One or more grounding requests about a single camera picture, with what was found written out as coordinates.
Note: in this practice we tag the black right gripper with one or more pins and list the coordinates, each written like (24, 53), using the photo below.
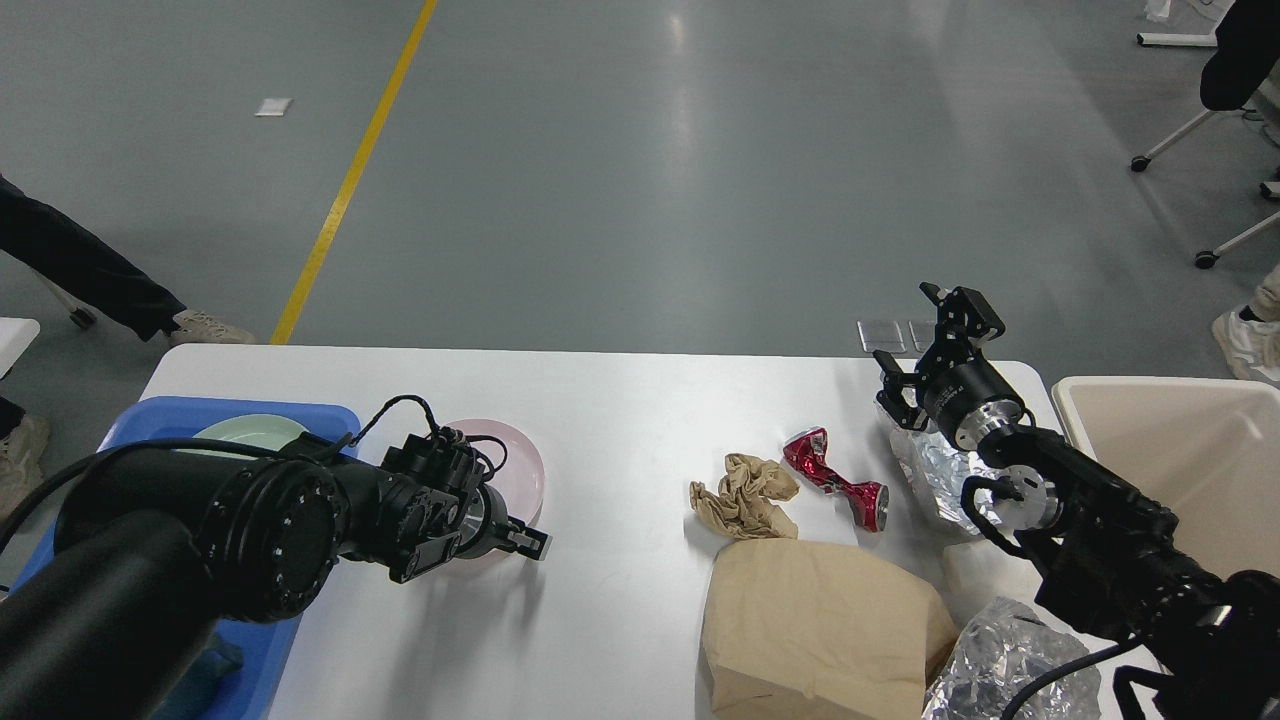
(962, 392)

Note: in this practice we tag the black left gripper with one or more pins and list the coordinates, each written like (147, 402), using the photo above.
(482, 525)

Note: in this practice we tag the pink plastic plate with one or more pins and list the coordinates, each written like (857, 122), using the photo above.
(522, 480)

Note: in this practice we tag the dark teal mug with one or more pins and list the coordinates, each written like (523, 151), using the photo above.
(200, 685)

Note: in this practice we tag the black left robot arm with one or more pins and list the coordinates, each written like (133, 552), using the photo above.
(270, 526)

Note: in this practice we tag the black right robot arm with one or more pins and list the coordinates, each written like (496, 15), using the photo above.
(1105, 553)

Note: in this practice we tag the crushed red can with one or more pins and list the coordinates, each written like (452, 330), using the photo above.
(868, 500)

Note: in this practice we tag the white crumpled tissue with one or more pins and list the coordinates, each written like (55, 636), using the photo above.
(975, 573)

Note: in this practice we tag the crumpled brown paper ball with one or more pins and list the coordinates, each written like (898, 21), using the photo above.
(746, 505)

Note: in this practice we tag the green plastic plate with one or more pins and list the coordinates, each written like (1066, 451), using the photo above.
(269, 431)

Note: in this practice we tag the brown paper bag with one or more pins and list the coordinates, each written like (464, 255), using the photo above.
(799, 629)

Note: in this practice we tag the beige plastic bin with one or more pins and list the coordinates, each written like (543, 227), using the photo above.
(1206, 448)

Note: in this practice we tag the crumpled foil ball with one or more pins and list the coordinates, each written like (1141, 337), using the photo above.
(1003, 647)

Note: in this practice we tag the blue plastic tray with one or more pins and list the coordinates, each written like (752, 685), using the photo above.
(250, 670)

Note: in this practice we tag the person in beige trousers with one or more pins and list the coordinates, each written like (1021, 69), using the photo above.
(1248, 336)

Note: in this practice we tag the person in black trousers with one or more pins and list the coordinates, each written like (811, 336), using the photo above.
(76, 260)

